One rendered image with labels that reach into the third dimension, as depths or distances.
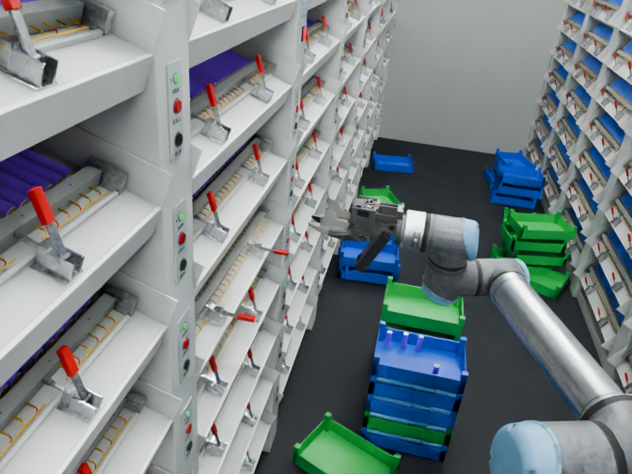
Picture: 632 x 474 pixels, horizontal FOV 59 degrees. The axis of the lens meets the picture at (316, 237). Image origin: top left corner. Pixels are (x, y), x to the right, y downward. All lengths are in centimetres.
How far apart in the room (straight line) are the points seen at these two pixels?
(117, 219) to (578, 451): 67
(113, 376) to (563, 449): 60
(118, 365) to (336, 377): 165
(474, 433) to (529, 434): 141
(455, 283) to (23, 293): 97
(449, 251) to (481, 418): 119
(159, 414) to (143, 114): 48
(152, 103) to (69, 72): 15
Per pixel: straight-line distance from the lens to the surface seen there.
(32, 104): 50
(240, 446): 165
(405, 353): 201
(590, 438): 90
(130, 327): 81
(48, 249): 59
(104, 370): 76
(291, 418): 217
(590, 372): 106
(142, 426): 94
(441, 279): 130
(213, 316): 112
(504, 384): 252
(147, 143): 71
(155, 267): 78
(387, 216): 125
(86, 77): 56
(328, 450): 208
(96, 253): 63
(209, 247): 100
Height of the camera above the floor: 158
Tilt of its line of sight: 29 degrees down
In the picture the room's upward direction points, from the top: 6 degrees clockwise
